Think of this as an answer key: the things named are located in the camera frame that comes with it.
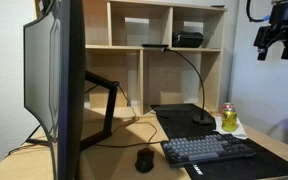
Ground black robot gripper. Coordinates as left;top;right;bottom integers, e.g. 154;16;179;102
254;2;288;61

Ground black gooseneck desk lamp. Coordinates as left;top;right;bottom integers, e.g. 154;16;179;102
142;44;215;126

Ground black desk mat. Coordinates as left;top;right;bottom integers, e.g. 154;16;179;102
152;104;288;180

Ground small dark object on shelf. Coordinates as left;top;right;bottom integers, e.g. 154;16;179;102
211;5;225;8

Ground red drink can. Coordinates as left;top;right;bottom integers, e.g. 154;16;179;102
222;102;235;112

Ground yellow drink can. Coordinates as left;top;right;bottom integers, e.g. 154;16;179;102
222;108;237;132

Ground white paper napkin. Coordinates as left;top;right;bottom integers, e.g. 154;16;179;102
215;116;248;140

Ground black zippered case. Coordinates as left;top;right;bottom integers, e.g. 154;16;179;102
172;31;204;48

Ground light wooden cubby shelf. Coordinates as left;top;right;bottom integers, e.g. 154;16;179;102
34;0;228;118

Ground grey mechanical keyboard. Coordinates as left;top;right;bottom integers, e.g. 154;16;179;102
161;134;255;168

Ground black monitor stand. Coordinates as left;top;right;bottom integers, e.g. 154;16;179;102
26;70;120;152

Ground black computer mouse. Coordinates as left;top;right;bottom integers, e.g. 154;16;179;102
135;148;154;173

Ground curved black computer monitor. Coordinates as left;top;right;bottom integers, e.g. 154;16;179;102
23;0;85;180

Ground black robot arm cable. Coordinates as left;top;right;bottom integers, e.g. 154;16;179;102
245;0;272;24

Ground black mouse cable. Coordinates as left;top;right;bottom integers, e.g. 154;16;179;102
94;120;162;150

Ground black monitor power cable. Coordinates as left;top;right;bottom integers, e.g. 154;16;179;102
6;124;52;158

